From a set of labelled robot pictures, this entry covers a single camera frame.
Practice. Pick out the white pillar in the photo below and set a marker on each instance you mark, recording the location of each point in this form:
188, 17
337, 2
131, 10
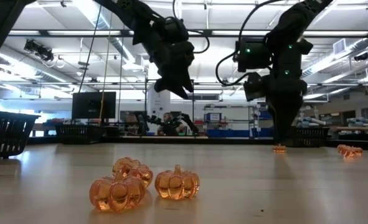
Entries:
158, 105

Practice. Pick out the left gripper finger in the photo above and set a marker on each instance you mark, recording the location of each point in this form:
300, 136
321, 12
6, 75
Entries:
160, 85
182, 88

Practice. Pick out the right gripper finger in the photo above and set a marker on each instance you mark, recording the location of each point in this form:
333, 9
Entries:
275, 118
289, 115

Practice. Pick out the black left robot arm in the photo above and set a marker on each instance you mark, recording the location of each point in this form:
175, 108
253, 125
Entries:
3, 25

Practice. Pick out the neighbour station robot arm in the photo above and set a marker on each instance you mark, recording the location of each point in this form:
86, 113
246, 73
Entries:
152, 119
190, 121

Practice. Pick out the small black ceiling device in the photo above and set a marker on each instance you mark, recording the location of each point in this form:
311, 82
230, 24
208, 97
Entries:
361, 56

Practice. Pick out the small orange pumpkin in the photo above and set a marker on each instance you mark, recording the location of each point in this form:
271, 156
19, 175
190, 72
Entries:
117, 194
279, 149
356, 151
135, 169
343, 149
177, 185

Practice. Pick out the silver air duct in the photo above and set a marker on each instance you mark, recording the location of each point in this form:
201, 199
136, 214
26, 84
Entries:
18, 62
320, 65

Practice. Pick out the blue shelf bins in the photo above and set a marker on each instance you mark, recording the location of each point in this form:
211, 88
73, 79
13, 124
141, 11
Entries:
262, 115

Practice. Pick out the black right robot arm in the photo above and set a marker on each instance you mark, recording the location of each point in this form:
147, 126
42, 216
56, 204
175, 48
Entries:
295, 18

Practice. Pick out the black monitor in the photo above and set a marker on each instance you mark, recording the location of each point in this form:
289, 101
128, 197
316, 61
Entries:
93, 105

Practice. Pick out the thin black station frame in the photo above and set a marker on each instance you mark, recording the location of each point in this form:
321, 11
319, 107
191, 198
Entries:
193, 107

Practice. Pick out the blue box with white label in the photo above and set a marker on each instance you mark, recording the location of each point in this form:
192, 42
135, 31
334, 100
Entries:
213, 117

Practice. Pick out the blue storage bin row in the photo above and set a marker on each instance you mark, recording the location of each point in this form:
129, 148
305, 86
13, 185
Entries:
233, 133

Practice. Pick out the grey material roll stack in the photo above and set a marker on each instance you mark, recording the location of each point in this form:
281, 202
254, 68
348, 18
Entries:
362, 121
314, 121

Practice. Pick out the black plastic tray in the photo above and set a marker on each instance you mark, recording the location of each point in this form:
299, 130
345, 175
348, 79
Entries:
3, 133
311, 137
78, 134

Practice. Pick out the white air vent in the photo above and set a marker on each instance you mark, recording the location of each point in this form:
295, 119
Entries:
339, 46

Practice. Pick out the thin grey horizontal rail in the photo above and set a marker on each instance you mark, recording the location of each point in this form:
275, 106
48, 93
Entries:
342, 84

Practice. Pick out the wooden workbench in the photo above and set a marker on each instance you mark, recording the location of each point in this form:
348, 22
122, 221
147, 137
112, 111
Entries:
358, 128
42, 127

